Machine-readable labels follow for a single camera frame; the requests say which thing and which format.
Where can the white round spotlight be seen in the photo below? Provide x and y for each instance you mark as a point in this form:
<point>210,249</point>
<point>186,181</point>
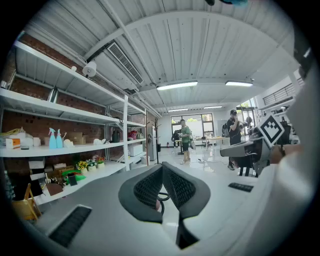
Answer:
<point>89,68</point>

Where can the black railing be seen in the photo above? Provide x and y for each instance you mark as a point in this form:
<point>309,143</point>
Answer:
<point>282,93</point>

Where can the black coat rack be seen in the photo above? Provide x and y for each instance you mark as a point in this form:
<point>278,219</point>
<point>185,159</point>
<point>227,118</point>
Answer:
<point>156,140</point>

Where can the blue spray bottle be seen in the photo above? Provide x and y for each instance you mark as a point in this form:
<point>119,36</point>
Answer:
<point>52,140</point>
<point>59,140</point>

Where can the black jug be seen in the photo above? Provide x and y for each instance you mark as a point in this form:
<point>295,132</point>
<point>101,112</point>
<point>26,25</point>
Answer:
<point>115,136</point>

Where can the black framed window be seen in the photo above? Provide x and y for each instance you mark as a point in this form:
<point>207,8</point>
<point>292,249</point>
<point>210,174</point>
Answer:
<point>192,125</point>

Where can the blue head cap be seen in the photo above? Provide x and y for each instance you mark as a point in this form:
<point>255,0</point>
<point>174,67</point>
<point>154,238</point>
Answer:
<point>235,1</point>

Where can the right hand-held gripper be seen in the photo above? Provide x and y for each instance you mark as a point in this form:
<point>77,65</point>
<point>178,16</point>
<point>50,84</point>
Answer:
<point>250,150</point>

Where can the pale green handbag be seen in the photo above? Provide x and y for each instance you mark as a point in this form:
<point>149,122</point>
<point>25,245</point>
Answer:
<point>139,135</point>

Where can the white metal shelving unit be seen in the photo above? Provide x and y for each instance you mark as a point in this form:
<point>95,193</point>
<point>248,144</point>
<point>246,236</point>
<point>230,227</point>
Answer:
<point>75,150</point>

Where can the person's light grey shirt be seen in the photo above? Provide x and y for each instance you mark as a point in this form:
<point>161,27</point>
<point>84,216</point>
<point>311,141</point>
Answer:
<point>295,187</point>

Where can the orange and white box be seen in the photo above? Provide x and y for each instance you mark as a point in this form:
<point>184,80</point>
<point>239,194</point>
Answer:
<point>12,143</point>

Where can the grey refrigerator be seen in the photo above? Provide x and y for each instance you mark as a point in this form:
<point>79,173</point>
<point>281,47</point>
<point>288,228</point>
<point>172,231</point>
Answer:
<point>151,142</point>

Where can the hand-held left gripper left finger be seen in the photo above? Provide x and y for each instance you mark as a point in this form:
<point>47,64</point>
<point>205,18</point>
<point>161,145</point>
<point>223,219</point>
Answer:
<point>130,200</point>

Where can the sunflower pot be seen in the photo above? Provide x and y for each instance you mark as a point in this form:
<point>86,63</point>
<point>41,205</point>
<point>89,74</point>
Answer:
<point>82,167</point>

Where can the white shoe-shaped object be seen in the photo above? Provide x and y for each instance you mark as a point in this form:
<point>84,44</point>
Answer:
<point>105,142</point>
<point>97,141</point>

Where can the white paper roll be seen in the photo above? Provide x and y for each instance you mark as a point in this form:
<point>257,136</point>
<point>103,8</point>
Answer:
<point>36,141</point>

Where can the brown paper bag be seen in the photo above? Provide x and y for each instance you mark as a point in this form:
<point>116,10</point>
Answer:
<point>76,137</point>

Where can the white bin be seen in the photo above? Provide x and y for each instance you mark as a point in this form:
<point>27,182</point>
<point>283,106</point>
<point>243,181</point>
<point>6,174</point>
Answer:
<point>144,160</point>

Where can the ceiling strip light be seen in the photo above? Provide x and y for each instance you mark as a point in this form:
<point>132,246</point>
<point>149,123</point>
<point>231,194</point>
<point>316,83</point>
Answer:
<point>212,107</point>
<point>177,85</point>
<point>178,109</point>
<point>238,83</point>

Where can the white table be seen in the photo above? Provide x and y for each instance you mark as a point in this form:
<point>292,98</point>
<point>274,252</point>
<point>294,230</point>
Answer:
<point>216,138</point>

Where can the white plastic object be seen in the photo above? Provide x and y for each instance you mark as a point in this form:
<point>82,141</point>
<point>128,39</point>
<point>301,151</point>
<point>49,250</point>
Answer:
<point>68,143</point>

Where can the green snack packet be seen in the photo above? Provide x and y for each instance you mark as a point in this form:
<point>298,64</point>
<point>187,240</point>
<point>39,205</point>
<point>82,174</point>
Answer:
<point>75,175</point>

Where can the black head-worn camera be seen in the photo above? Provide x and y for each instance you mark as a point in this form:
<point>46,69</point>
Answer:
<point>210,2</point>

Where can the white and blue flower pot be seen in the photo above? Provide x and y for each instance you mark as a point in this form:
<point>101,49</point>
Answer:
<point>91,165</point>

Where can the person's right forearm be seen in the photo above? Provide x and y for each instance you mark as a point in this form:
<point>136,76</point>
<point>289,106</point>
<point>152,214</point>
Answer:
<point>290,152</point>

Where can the pink polka dot handbag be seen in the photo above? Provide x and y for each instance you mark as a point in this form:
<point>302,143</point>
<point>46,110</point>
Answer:
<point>131,135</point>

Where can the wooden coat rack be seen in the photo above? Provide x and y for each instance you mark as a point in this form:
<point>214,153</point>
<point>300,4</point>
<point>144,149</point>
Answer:
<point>146,142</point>

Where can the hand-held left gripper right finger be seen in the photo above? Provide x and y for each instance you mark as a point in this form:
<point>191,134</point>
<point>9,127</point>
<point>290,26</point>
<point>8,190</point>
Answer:
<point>200,197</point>

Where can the red flower pot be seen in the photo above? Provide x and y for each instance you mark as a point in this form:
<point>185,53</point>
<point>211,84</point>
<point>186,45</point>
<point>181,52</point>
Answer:
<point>100,162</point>

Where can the brown leather pouch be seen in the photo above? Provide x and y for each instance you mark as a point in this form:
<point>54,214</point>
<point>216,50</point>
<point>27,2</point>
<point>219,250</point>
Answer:
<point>53,189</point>

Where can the white power strip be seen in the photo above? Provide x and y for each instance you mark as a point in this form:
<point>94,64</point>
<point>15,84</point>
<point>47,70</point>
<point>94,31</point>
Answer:
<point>201,160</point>

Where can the white ceiling air conditioner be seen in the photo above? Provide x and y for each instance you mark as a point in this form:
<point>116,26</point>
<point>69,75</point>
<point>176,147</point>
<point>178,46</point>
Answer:
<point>125,62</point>

